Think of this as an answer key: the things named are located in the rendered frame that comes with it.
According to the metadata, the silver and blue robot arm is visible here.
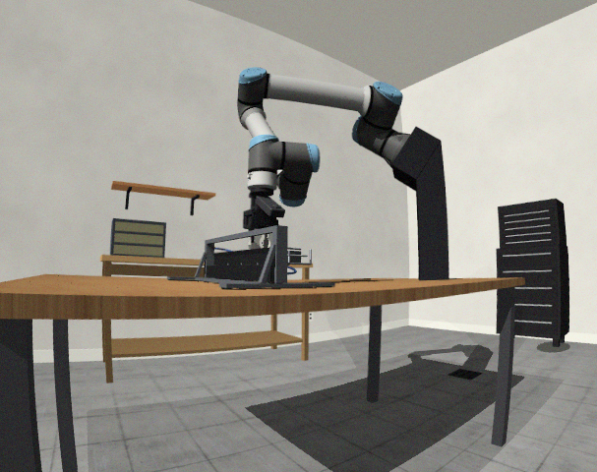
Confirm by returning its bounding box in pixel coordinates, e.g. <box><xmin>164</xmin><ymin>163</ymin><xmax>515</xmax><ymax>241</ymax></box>
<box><xmin>237</xmin><ymin>68</ymin><xmax>410</xmax><ymax>207</ymax></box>

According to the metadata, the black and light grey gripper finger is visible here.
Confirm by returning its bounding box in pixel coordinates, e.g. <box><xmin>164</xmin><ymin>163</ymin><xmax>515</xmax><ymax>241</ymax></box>
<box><xmin>262</xmin><ymin>219</ymin><xmax>278</xmax><ymax>248</ymax></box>
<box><xmin>248</xmin><ymin>217</ymin><xmax>262</xmax><ymax>249</ymax></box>

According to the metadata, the grey free-standing rack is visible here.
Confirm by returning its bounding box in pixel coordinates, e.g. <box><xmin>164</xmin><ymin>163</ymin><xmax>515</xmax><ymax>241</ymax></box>
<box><xmin>167</xmin><ymin>225</ymin><xmax>335</xmax><ymax>289</ymax></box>

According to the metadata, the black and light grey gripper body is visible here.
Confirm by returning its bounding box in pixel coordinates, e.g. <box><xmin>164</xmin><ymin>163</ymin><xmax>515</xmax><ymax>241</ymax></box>
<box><xmin>243</xmin><ymin>187</ymin><xmax>276</xmax><ymax>229</ymax></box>

